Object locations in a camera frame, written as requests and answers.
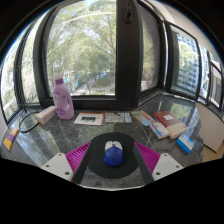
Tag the yellow and purple box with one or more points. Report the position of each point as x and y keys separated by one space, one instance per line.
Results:
x=10 y=138

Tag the white booklet with orange edge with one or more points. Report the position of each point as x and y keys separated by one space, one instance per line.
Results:
x=89 y=118

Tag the red hardcover book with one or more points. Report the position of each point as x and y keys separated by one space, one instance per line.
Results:
x=171 y=122

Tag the small blue box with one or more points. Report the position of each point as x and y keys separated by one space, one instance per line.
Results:
x=185 y=143

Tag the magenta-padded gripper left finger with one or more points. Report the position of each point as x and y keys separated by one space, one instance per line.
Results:
x=58 y=166

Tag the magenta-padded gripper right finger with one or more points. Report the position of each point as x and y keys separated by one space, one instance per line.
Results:
x=166 y=166

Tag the purple detergent bottle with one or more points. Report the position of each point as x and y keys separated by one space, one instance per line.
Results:
x=64 y=101

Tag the map leaflet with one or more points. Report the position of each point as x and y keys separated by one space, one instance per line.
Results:
x=117 y=117

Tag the white and orange carton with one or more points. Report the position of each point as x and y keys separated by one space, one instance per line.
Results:
x=46 y=115

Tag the blue and white computer mouse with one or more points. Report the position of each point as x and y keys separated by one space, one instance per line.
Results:
x=113 y=156

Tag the white and blue book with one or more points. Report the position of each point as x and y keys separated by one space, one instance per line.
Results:
x=159 y=130

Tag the colourful leaflet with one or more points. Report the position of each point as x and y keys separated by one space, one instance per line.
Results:
x=143 y=117

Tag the round black mouse pad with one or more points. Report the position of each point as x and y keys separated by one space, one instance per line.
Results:
x=113 y=171

